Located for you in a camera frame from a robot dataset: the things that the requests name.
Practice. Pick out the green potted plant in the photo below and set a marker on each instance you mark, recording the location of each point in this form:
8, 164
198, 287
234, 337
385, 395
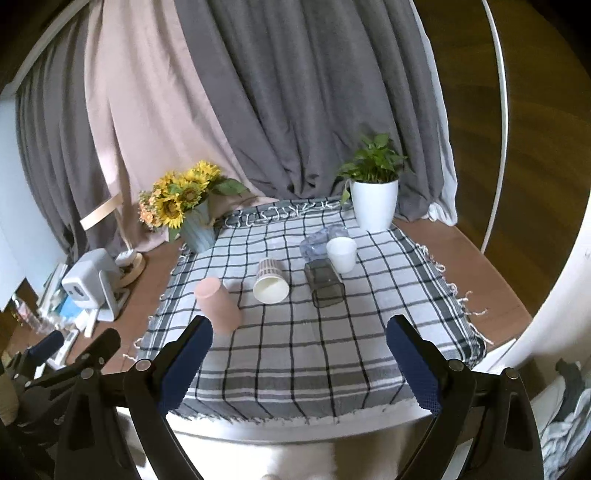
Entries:
375, 163

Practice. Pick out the dark transparent square cup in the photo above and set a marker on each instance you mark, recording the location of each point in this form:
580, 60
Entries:
326, 287

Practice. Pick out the black white plaid cloth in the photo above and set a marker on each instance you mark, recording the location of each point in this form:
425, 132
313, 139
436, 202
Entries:
292, 360

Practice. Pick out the white portable projector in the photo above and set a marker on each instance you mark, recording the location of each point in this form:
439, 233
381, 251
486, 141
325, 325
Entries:
93, 284

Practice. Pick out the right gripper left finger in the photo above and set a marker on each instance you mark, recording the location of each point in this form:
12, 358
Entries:
91, 445

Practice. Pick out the pink plastic cup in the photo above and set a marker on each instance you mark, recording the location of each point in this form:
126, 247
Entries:
217, 305

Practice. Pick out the white remote control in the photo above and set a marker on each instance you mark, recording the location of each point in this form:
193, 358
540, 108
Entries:
58, 359

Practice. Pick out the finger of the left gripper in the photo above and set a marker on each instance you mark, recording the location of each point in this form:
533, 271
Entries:
95, 356
46, 345

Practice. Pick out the clear plastic bottle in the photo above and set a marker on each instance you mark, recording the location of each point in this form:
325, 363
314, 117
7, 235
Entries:
28, 317

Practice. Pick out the sunflower bouquet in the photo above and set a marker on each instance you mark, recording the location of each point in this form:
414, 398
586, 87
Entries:
177, 194

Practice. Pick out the grey curtain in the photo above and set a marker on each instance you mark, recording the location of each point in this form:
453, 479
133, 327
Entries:
293, 84

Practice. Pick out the pink curtain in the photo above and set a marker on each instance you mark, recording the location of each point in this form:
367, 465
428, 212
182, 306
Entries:
147, 109

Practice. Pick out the white plain cup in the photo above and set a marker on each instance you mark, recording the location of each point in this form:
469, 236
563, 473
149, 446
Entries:
342, 254

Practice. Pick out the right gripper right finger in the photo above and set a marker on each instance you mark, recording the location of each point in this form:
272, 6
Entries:
506, 444

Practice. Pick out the white plant pot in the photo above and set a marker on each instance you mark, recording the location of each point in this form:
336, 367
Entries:
374, 204

